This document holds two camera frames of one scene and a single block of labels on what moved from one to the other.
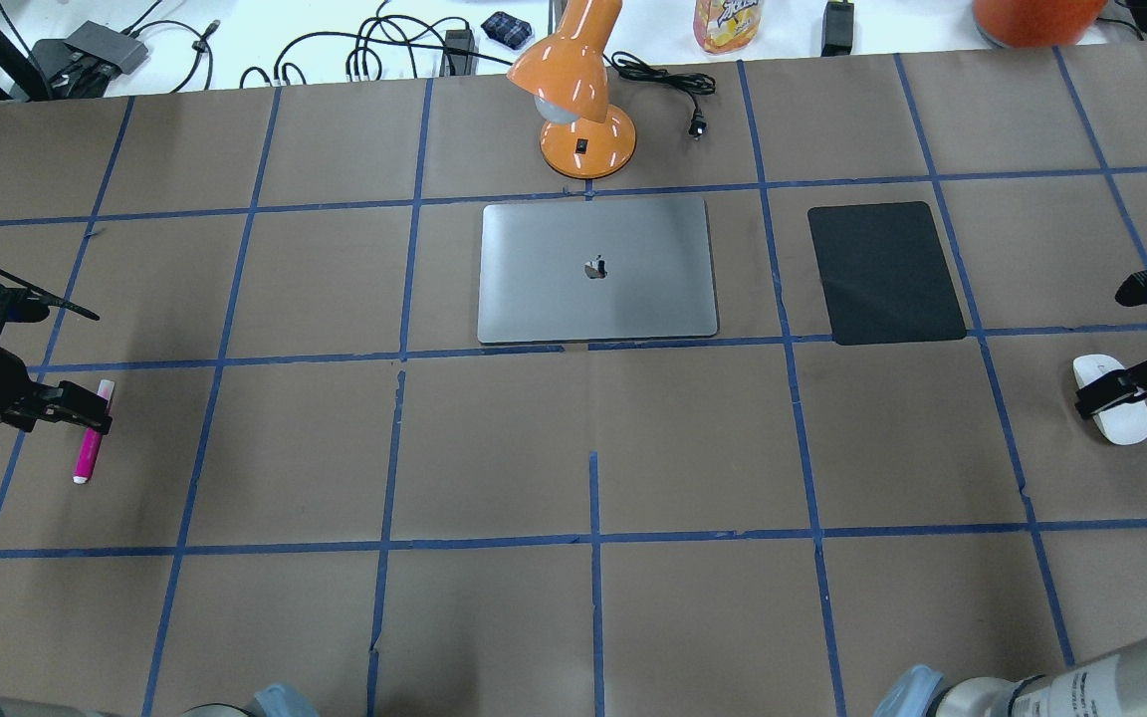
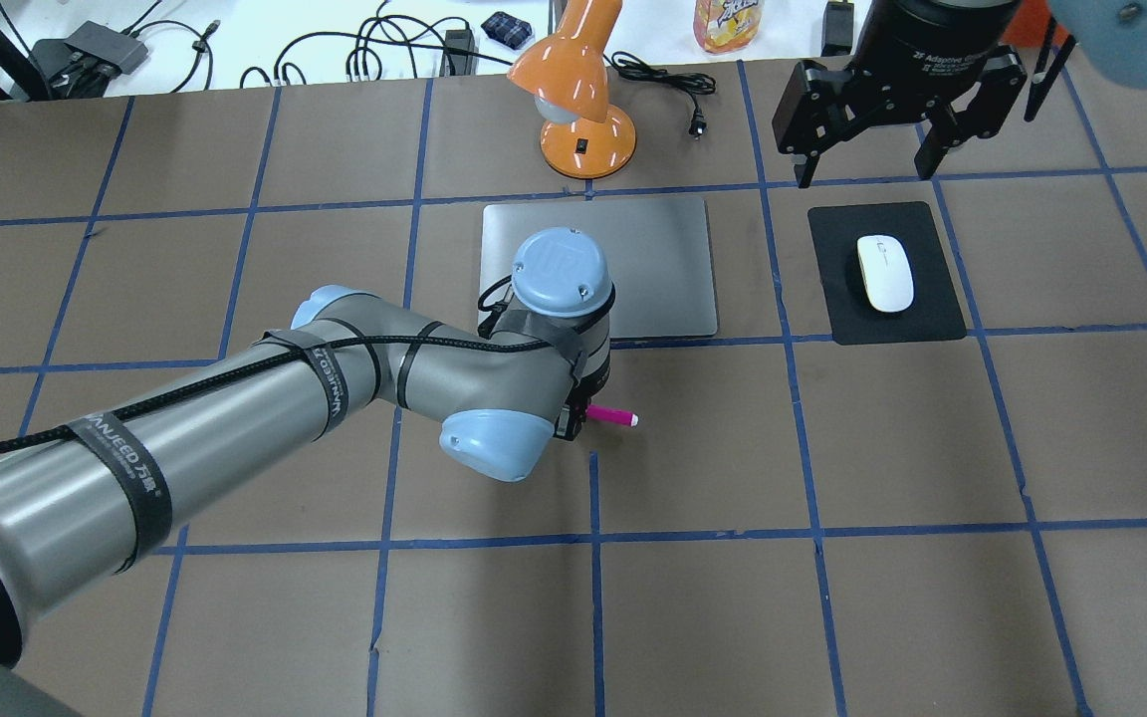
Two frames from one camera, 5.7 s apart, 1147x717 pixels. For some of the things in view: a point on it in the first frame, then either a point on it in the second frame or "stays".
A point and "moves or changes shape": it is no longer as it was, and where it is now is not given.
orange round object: x=1035 y=24 stays
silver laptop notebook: x=602 y=270 stays
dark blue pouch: x=508 y=30 stays
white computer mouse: x=1127 y=424 -> x=887 y=272
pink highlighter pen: x=92 y=440 moves or changes shape
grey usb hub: x=108 y=46 stays
